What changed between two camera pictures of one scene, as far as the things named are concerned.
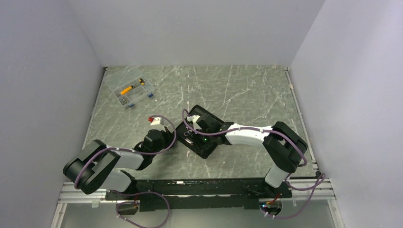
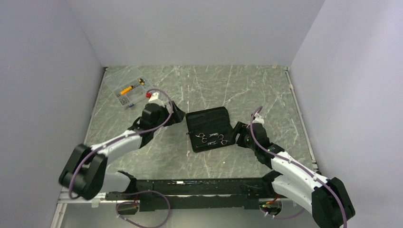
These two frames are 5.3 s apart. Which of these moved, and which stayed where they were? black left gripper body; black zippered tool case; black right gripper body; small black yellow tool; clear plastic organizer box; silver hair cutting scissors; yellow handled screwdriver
Moved: black right gripper body; black zippered tool case; silver hair cutting scissors; black left gripper body
Stayed: yellow handled screwdriver; small black yellow tool; clear plastic organizer box
